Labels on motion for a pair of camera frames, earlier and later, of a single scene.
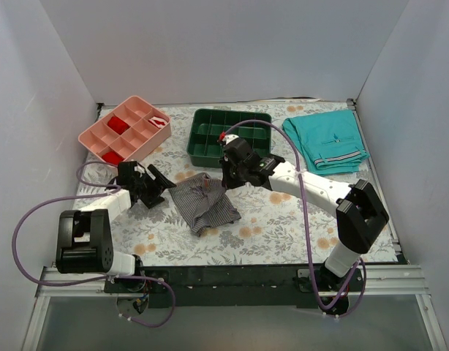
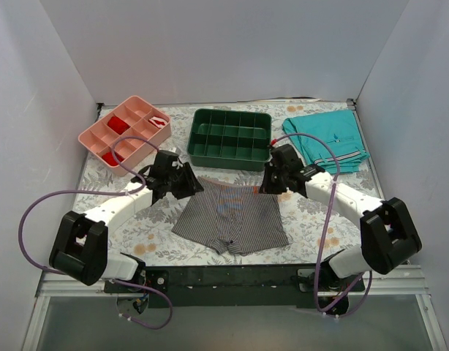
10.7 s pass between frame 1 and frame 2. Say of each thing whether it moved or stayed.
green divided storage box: stayed
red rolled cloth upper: stayed
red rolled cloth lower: stayed
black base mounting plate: stayed
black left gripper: moved
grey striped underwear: moved
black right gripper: moved
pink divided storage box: stayed
